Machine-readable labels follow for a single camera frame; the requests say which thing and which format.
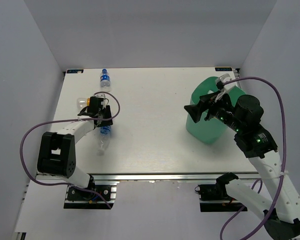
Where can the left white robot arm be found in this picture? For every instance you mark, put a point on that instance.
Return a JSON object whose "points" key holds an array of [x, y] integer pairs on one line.
{"points": [[57, 153]]}

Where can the small bottle yellow cap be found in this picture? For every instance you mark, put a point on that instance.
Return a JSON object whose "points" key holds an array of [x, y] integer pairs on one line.
{"points": [[82, 103]]}

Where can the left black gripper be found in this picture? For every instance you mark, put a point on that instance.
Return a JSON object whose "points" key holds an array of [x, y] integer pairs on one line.
{"points": [[108, 121]]}

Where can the right blue table sticker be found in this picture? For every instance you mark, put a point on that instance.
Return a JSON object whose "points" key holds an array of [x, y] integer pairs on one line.
{"points": [[223, 69]]}

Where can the clear bottle blue label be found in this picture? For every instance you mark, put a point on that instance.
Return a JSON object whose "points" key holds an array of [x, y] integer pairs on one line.
{"points": [[104, 138]]}

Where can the blue cap water bottle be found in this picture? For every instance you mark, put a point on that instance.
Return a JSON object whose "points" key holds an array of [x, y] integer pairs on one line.
{"points": [[105, 81]]}

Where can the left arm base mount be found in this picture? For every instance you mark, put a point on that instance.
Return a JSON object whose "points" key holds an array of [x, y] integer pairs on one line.
{"points": [[80, 200]]}

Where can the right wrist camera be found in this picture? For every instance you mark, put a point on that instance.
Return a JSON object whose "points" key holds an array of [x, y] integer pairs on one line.
{"points": [[224, 86]]}

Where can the blue table sticker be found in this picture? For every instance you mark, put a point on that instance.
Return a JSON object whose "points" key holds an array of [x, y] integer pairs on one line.
{"points": [[223, 69], [74, 71]]}

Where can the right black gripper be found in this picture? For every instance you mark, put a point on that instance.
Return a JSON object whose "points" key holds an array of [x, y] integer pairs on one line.
{"points": [[195, 110]]}

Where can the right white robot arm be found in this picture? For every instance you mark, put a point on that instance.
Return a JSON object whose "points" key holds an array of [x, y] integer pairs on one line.
{"points": [[280, 215]]}

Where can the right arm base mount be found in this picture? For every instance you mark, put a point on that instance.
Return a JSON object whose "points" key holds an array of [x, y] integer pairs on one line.
{"points": [[213, 198]]}

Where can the left blue table sticker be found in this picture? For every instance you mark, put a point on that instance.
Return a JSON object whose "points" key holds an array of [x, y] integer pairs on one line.
{"points": [[74, 71]]}

